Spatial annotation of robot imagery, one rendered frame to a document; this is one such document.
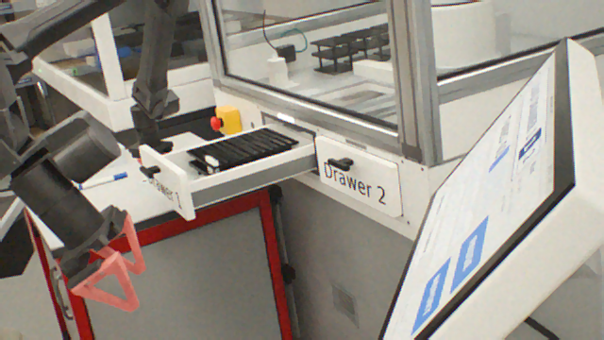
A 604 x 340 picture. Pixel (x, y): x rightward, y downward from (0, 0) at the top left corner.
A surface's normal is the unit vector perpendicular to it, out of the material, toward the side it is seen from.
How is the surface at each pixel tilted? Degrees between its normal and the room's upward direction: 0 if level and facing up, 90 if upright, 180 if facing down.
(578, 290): 90
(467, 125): 90
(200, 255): 90
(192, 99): 90
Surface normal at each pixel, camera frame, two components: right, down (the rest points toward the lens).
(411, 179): -0.87, 0.28
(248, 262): 0.47, 0.23
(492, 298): -0.32, 0.36
